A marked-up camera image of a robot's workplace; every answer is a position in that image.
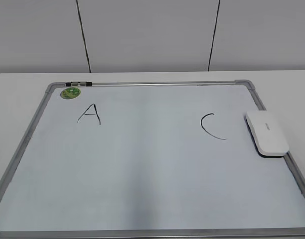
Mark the white whiteboard eraser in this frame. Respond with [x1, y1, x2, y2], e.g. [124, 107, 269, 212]
[245, 111, 290, 157]

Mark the aluminium framed whiteboard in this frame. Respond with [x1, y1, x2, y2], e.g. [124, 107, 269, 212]
[0, 80, 305, 239]

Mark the green round magnet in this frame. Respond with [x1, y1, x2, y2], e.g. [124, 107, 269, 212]
[60, 87, 81, 100]

